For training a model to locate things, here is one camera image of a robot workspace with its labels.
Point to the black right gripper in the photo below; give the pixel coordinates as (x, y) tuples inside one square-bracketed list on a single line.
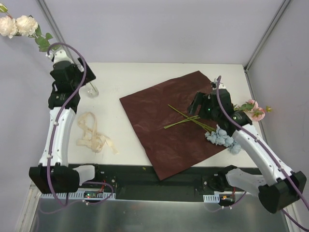
[(199, 102)]

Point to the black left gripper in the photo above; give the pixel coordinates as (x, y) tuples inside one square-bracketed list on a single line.
[(87, 73)]

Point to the blue hydrangea flower stem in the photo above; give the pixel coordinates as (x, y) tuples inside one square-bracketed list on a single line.
[(220, 137)]

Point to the cream ribbon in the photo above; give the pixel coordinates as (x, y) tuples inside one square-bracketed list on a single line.
[(91, 138)]

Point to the white peony flower stem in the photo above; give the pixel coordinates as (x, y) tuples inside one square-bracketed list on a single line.
[(23, 26)]

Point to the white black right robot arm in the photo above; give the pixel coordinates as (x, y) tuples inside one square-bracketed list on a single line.
[(279, 186)]

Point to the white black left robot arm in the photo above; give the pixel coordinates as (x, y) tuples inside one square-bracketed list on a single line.
[(53, 173)]

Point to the clear glass flask vase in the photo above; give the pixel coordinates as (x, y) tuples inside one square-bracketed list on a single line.
[(92, 90)]

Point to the pink blossom flower stem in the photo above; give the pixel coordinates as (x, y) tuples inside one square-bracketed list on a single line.
[(250, 107)]

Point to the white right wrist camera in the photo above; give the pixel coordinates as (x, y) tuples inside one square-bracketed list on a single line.
[(215, 85)]

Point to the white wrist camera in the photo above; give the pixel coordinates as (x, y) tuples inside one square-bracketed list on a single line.
[(58, 56), (215, 85)]

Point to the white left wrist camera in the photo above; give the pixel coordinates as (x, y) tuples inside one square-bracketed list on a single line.
[(58, 56)]

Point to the aluminium frame post left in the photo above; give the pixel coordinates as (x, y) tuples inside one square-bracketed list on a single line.
[(54, 27)]

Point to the aluminium frame post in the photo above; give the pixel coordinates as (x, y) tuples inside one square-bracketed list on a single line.
[(266, 35), (54, 27)]

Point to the white slotted cable duct right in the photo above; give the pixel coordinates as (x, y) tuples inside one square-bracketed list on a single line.
[(218, 197)]

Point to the white slotted cable duct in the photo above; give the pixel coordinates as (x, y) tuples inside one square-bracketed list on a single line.
[(82, 195), (218, 197)]

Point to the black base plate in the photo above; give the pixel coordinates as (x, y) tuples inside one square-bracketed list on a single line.
[(142, 183)]

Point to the white slotted cable duct left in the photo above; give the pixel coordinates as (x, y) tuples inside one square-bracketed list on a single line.
[(82, 195)]

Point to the aluminium frame post right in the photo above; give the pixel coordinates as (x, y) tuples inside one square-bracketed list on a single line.
[(266, 35)]

